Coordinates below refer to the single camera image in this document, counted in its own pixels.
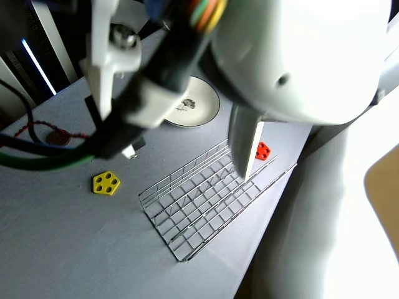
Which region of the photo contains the white plate, tree print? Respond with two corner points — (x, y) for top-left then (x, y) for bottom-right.
(163, 76), (221, 128)

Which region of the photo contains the red pentagon block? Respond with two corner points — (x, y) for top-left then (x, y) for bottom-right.
(254, 141), (272, 161)

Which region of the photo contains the yellow pentagon block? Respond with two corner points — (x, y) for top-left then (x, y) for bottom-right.
(92, 171), (122, 197)

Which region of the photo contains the brown round disc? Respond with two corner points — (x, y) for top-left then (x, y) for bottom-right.
(46, 130), (74, 146)

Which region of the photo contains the white backdrop sheet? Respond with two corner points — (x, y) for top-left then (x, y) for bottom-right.
(246, 18), (399, 299)

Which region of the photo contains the bright light strip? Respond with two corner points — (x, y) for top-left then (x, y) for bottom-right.
(21, 39), (57, 96)

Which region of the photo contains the beige board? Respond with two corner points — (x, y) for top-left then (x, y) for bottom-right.
(363, 146), (399, 259)

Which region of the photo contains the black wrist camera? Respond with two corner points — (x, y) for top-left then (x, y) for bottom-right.
(95, 120), (147, 160)

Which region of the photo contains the wire dish rack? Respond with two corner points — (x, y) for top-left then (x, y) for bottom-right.
(138, 138), (299, 263)

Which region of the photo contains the white frame post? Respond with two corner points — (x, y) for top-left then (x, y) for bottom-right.
(31, 0), (78, 83)

